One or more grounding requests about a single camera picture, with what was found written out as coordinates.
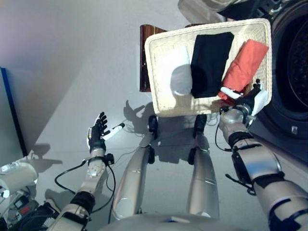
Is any white garment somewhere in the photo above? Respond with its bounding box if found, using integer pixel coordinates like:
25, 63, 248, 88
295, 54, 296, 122
168, 45, 193, 96

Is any black white sneaker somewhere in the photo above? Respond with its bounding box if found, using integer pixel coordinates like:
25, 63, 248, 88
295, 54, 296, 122
44, 198, 61, 214

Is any white wicker basket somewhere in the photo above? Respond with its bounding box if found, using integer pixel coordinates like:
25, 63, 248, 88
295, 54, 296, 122
144, 17, 273, 118

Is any silver robot leg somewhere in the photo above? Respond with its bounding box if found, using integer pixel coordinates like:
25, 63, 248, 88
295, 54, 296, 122
112, 115, 159, 221
187, 114, 220, 218

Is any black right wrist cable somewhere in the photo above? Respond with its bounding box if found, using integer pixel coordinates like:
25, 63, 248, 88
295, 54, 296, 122
214, 120, 257, 196

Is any silver robot torso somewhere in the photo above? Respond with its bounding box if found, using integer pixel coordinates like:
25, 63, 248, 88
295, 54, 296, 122
95, 213, 273, 231

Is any red garment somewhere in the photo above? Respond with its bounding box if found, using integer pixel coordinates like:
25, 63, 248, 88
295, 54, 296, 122
217, 38, 270, 102

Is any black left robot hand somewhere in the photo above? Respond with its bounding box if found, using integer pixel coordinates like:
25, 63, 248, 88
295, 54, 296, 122
86, 111, 126, 153

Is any black garment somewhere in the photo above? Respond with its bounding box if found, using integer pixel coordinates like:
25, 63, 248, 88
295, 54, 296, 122
190, 31, 235, 100

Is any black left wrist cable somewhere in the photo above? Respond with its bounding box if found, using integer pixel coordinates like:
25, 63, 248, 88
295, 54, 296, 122
54, 158, 116, 215

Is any grey front-load washing machine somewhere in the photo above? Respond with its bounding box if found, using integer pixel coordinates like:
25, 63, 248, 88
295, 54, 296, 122
247, 0, 308, 165

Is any white cylindrical device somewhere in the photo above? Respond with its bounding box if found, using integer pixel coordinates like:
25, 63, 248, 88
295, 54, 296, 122
0, 162, 39, 198

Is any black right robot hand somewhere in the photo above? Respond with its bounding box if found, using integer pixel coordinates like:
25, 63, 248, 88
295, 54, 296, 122
219, 78, 269, 116

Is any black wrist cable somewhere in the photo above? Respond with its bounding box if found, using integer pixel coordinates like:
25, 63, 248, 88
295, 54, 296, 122
214, 120, 257, 196
54, 158, 116, 215

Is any silver left robot leg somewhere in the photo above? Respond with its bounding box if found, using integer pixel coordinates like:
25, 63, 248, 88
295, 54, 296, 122
112, 115, 159, 221

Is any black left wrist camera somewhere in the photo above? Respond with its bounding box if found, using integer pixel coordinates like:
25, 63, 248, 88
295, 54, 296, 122
103, 153, 115, 166

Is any silver right robot leg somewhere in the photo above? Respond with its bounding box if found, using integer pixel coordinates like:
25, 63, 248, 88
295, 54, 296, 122
187, 114, 220, 218

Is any dark brown wooden stool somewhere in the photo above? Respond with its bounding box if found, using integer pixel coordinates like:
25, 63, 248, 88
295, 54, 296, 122
139, 24, 168, 93

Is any round glass washer door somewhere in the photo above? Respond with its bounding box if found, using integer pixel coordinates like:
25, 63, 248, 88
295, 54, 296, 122
178, 0, 285, 24

